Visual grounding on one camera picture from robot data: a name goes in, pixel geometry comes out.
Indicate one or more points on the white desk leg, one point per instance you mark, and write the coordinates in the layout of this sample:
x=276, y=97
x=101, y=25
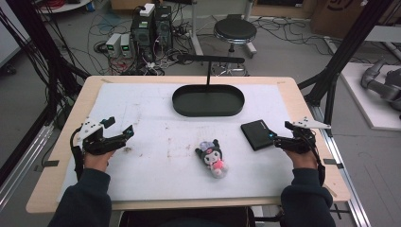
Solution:
x=195, y=28

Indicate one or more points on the plush doll toy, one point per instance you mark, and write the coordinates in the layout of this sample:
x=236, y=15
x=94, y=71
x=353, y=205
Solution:
x=212, y=159

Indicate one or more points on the white table mat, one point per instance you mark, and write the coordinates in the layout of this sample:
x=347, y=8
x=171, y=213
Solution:
x=157, y=132

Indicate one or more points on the cardboard box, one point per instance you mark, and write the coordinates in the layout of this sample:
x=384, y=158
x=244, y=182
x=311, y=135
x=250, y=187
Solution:
x=337, y=19

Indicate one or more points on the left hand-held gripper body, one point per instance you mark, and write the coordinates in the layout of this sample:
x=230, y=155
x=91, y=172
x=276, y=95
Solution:
x=94, y=143

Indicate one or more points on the person's left hand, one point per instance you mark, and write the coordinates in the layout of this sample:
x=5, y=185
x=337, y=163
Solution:
x=96, y=161

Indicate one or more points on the black oval tray with stand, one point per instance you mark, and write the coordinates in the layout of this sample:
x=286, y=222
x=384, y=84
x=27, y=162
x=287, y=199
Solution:
x=208, y=101

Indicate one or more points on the black rectangular box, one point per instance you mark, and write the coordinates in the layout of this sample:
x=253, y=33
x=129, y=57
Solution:
x=256, y=134

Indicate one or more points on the white round table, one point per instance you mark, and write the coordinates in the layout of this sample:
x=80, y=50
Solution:
x=66, y=5

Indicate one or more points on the aluminium rail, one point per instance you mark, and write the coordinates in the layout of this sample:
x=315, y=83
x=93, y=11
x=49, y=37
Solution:
x=353, y=189
x=22, y=167

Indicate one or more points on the black tape strip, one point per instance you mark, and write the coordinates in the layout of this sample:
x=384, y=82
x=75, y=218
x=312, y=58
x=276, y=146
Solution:
x=332, y=162
x=50, y=163

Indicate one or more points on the white platform board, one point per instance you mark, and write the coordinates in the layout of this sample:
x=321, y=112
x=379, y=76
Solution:
x=362, y=104

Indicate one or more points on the grey power supply unit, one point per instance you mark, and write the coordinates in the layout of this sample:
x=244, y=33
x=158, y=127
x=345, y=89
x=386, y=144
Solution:
x=113, y=44
x=125, y=44

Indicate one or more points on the black frame post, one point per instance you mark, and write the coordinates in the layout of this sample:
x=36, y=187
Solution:
x=343, y=53
x=38, y=41

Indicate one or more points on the person's right hand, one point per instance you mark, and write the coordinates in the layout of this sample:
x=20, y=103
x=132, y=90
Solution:
x=302, y=160

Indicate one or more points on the black computer tower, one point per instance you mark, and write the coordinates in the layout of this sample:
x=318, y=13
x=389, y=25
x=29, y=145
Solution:
x=142, y=34
x=163, y=28

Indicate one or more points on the white box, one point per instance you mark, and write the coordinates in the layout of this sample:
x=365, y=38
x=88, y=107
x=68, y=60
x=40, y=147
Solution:
x=147, y=9

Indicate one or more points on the black round stool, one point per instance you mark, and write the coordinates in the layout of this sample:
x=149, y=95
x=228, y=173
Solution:
x=235, y=31

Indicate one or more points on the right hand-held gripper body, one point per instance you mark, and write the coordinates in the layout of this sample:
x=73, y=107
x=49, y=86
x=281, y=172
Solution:
x=299, y=143

